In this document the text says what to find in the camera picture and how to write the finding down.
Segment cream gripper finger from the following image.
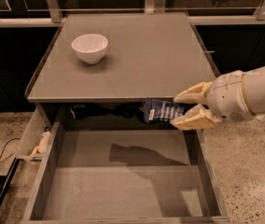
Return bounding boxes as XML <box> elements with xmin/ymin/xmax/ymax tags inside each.
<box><xmin>170</xmin><ymin>105</ymin><xmax>221</xmax><ymax>131</ymax></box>
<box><xmin>174</xmin><ymin>82</ymin><xmax>212</xmax><ymax>105</ymax></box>

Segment white ceramic bowl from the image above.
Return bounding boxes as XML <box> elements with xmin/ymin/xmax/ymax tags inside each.
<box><xmin>71</xmin><ymin>34</ymin><xmax>109</xmax><ymax>64</ymax></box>

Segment cream items in side bin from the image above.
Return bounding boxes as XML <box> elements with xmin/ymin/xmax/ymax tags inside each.
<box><xmin>31</xmin><ymin>131</ymin><xmax>50</xmax><ymax>156</ymax></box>

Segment grey cabinet with counter top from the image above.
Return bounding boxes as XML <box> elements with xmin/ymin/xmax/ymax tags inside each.
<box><xmin>24</xmin><ymin>11</ymin><xmax>230</xmax><ymax>133</ymax></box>

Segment metal rail frame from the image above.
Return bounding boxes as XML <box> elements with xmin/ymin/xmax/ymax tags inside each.
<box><xmin>0</xmin><ymin>0</ymin><xmax>265</xmax><ymax>27</ymax></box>

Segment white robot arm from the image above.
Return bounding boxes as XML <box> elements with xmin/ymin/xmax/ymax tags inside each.
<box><xmin>171</xmin><ymin>66</ymin><xmax>265</xmax><ymax>130</ymax></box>

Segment black object under counter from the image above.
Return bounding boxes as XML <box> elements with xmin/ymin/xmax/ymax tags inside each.
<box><xmin>70</xmin><ymin>103</ymin><xmax>111</xmax><ymax>119</ymax></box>

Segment open grey wooden drawer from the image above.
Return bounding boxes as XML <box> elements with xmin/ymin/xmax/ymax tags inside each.
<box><xmin>21</xmin><ymin>119</ymin><xmax>232</xmax><ymax>224</ymax></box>

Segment black floor strip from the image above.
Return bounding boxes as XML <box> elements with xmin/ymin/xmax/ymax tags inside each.
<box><xmin>0</xmin><ymin>157</ymin><xmax>21</xmax><ymax>224</ymax></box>

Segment dark blue rxbar wrapper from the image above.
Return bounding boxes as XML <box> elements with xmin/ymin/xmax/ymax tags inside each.
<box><xmin>144</xmin><ymin>98</ymin><xmax>185</xmax><ymax>123</ymax></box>

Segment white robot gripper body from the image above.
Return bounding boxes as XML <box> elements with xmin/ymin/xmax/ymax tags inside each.
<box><xmin>206</xmin><ymin>71</ymin><xmax>255</xmax><ymax>122</ymax></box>

